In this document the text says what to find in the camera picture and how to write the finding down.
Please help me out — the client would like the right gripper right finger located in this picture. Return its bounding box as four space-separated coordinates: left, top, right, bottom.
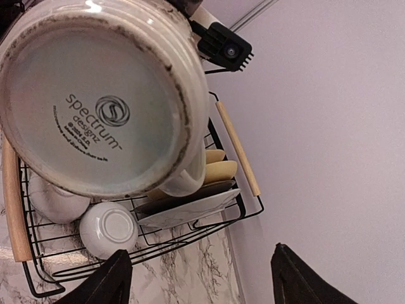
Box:
271 243 354 304

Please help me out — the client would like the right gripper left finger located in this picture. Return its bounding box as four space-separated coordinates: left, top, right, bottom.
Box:
56 250 132 304

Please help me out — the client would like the white bowl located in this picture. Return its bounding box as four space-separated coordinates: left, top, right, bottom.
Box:
79 201 139 260
28 173 91 224

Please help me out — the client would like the black wire dish rack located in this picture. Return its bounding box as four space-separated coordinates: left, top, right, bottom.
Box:
15 91 265 298

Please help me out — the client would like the red teal floral plate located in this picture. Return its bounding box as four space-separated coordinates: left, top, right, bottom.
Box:
137 188 241 229

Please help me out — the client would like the plain cream yellow plate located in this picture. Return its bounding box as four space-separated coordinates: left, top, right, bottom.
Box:
203 160 238 185

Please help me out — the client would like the cream gold rimmed plate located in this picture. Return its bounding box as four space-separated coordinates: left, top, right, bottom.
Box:
205 149 226 164

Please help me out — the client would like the patterned mug yellow inside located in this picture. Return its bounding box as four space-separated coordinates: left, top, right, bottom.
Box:
1 1 209 198

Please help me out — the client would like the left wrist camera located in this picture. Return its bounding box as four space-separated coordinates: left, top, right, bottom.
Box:
189 6 254 72

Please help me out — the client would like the right aluminium frame post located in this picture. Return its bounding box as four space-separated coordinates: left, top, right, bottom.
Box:
230 0 278 33

